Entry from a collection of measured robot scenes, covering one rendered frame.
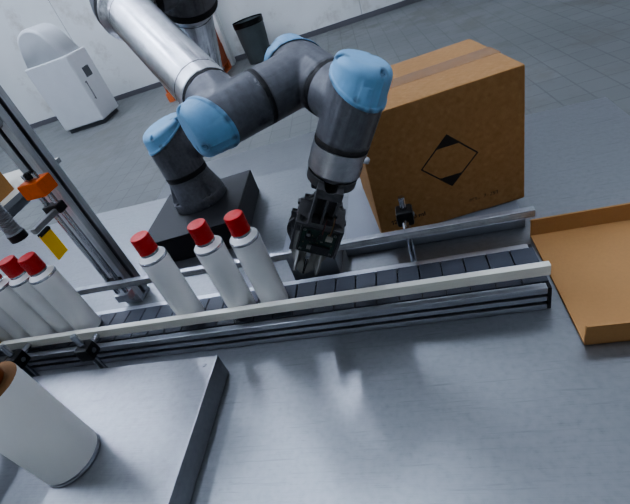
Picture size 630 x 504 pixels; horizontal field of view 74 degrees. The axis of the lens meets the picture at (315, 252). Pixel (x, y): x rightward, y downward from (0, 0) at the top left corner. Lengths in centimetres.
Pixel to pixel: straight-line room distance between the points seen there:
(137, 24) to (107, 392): 60
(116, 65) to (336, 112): 834
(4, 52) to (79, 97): 237
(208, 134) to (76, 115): 723
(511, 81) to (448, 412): 55
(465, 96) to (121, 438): 80
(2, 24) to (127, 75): 204
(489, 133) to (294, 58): 42
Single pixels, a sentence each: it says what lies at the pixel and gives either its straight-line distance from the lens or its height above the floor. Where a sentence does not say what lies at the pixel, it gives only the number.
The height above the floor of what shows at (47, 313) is 96.
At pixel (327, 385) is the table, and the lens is 71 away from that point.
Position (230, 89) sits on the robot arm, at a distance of 56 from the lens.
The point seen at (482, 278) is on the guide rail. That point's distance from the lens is 70.
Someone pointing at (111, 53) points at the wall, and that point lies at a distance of 878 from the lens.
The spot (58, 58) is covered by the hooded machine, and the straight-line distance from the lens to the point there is 754.
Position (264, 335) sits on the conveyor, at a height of 85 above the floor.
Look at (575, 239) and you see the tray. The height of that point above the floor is 83.
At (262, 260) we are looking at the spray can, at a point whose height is 100.
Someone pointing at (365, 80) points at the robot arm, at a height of 125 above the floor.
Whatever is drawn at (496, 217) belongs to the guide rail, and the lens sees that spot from 73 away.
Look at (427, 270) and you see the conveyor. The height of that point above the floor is 88.
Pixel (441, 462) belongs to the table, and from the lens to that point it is 62.
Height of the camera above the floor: 140
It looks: 36 degrees down
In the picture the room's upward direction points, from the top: 21 degrees counter-clockwise
